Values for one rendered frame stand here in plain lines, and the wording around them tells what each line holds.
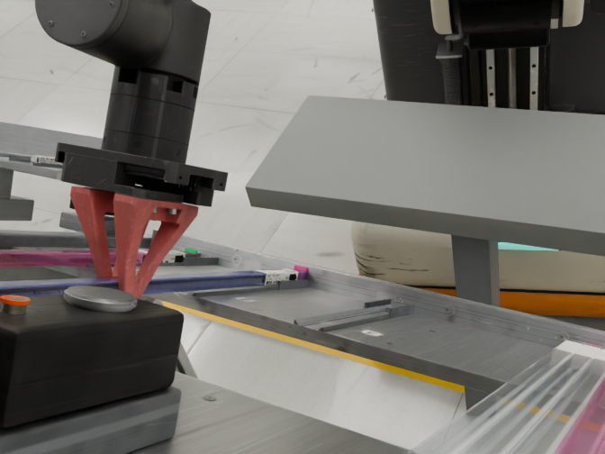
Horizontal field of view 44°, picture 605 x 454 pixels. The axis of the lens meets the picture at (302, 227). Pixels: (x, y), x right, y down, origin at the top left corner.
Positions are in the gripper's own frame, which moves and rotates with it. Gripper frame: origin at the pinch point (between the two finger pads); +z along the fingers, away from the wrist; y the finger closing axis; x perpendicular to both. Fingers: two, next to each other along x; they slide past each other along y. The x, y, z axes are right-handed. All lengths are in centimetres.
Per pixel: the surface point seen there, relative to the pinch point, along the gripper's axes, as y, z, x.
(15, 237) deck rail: -19.0, -0.4, 7.3
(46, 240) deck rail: -19.1, -0.2, 10.9
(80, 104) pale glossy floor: -163, -26, 154
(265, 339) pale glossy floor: -46, 24, 104
